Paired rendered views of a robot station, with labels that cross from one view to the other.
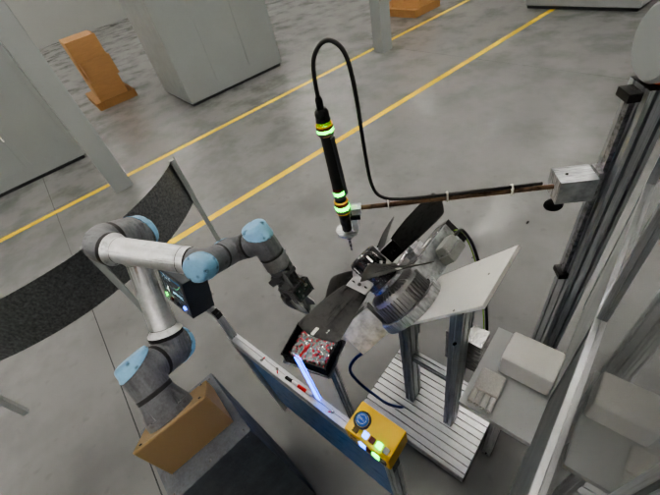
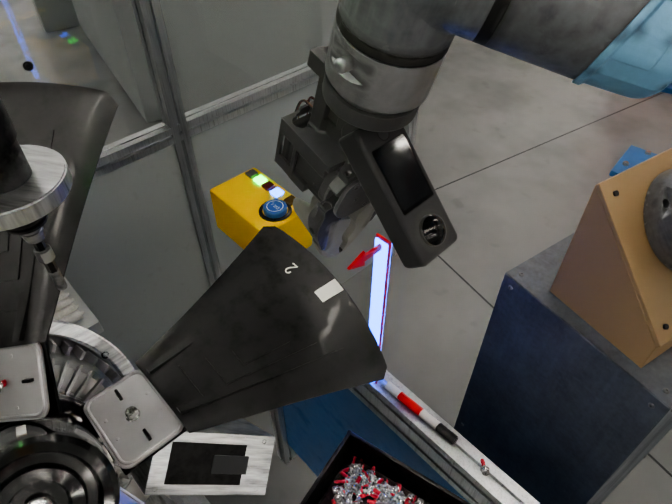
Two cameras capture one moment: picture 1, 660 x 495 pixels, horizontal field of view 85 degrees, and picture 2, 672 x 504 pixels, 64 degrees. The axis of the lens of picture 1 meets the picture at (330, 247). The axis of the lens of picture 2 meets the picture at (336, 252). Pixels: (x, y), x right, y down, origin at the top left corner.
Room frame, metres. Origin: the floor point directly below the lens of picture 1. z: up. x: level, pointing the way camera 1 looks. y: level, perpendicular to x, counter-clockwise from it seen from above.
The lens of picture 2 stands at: (1.10, 0.11, 1.66)
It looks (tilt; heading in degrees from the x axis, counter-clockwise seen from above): 45 degrees down; 177
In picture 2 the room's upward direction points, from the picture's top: straight up
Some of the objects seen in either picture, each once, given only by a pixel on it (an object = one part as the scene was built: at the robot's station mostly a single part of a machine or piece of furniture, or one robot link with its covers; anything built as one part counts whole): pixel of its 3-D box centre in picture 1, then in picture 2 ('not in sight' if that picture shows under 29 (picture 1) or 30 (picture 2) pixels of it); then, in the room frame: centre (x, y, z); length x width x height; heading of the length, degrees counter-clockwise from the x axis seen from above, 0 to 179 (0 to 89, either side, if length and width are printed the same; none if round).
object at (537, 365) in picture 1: (531, 358); not in sight; (0.52, -0.59, 0.91); 0.17 x 0.16 x 0.11; 40
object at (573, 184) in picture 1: (574, 184); not in sight; (0.68, -0.67, 1.55); 0.10 x 0.07 x 0.08; 75
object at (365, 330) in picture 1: (364, 327); (198, 450); (0.79, -0.05, 0.98); 0.20 x 0.16 x 0.20; 40
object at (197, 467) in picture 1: (245, 468); (551, 434); (0.56, 0.63, 0.50); 0.30 x 0.30 x 1.00; 31
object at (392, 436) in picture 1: (376, 434); (262, 220); (0.39, 0.02, 1.02); 0.16 x 0.10 x 0.11; 40
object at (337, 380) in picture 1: (343, 395); not in sight; (0.81, 0.14, 0.40); 0.03 x 0.03 x 0.80; 55
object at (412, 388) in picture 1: (411, 363); not in sight; (0.85, -0.24, 0.45); 0.09 x 0.04 x 0.91; 130
